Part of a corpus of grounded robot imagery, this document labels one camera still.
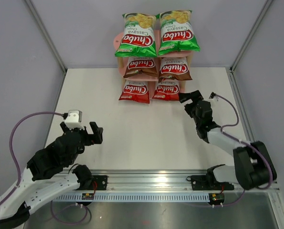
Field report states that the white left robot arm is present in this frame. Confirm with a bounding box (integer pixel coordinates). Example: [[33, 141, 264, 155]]
[[0, 122, 103, 229]]

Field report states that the white slotted cable duct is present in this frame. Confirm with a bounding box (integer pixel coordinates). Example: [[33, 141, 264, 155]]
[[54, 192, 224, 203]]

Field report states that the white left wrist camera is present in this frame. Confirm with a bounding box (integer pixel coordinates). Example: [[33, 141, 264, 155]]
[[63, 110, 84, 129]]

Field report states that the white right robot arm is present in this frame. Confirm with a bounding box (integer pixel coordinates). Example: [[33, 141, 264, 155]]
[[179, 90, 277, 190]]

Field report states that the brown Chuba barbeque chips bag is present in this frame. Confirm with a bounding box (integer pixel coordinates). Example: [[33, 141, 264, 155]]
[[158, 57, 192, 83]]

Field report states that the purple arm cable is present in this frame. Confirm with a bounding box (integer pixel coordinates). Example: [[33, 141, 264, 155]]
[[0, 111, 92, 225], [214, 94, 275, 207]]

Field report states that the red Chuba chips bag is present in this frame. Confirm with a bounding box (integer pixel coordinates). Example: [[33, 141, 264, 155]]
[[152, 81, 180, 101], [119, 80, 150, 104]]

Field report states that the aluminium frame post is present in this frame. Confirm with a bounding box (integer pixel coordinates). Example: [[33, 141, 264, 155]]
[[229, 0, 276, 72], [24, 0, 68, 72]]

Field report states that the green Chuba chips bag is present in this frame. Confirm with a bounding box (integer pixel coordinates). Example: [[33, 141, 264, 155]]
[[115, 12, 157, 58], [156, 10, 200, 55]]

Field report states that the aluminium mounting rail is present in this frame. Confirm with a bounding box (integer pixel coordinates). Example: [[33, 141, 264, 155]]
[[49, 168, 281, 194]]

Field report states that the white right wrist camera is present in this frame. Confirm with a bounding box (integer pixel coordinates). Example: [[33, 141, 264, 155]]
[[209, 92, 219, 104]]

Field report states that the right aluminium frame post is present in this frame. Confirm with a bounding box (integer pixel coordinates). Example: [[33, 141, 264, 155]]
[[229, 0, 276, 72]]

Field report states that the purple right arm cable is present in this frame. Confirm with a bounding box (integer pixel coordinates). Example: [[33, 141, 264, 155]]
[[214, 94, 275, 207]]

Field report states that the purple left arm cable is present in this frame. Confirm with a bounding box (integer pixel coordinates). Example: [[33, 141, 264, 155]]
[[0, 111, 92, 225]]

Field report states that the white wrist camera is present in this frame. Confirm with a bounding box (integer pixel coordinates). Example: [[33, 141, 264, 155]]
[[209, 92, 219, 104], [63, 110, 84, 129]]

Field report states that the left aluminium frame post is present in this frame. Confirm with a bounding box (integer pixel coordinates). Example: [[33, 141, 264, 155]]
[[24, 0, 68, 72]]

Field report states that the pink three-tier wooden shelf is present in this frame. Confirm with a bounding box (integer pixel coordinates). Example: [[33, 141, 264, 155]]
[[113, 30, 193, 99]]

